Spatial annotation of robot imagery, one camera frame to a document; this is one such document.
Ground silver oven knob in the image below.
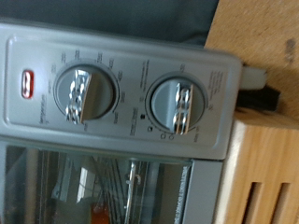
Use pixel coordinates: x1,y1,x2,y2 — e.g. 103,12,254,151
145,73,209,136
52,61,121,126

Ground glass oven door with handle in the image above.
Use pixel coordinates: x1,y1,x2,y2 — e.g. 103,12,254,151
0,141,226,224

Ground silver toaster oven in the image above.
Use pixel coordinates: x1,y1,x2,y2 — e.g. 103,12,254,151
0,21,269,224

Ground grey curtain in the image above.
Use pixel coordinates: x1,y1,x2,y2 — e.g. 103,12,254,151
0,0,221,48

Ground slotted wooden block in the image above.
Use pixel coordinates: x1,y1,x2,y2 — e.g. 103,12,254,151
213,119,299,224

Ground wire oven rack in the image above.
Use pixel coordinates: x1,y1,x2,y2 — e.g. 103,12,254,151
90,155,151,224

